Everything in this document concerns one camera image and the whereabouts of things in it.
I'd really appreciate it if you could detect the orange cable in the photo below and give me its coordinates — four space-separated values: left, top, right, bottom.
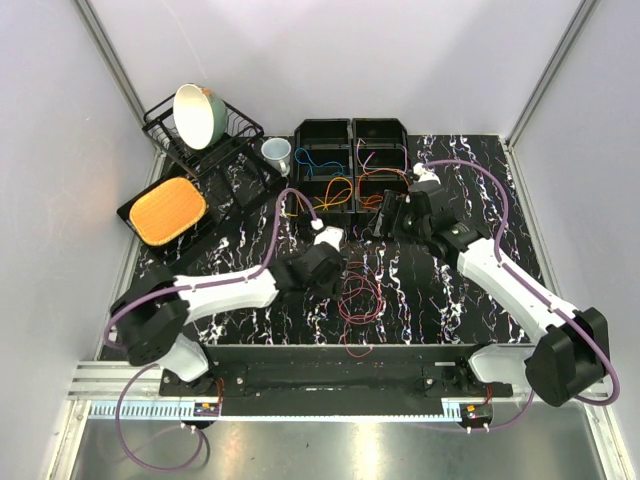
360 168 411 212

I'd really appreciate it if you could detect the pink cable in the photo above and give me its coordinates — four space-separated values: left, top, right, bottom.
337 259 386 357

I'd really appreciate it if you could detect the yellow cable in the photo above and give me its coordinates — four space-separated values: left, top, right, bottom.
275 177 354 214

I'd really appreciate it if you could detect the white cable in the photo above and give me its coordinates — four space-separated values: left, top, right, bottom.
353 139 406 179

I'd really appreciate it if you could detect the blue cable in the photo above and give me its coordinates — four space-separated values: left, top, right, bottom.
293 147 351 174

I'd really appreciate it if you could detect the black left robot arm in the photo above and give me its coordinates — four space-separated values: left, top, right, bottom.
111 241 346 396

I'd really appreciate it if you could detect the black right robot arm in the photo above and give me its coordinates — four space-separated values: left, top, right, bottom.
372 180 612 407

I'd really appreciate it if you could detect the white measuring cup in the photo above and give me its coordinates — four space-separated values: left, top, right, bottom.
261 137 291 176

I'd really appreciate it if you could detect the white and green bowl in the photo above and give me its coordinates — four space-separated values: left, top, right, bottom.
173 83 227 150

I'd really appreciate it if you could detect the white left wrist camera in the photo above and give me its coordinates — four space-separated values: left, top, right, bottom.
309 218 345 252

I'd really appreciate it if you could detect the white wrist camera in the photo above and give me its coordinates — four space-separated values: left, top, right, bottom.
309 218 345 252
412 163 441 185

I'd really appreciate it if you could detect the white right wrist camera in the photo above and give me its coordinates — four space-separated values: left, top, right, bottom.
412 163 441 185

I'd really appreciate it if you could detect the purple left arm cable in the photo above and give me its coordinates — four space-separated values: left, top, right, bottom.
102 188 321 351

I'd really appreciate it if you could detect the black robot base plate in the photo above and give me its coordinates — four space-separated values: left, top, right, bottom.
159 345 513 421

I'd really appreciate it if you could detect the black wire dish rack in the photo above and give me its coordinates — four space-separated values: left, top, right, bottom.
142 96 287 198

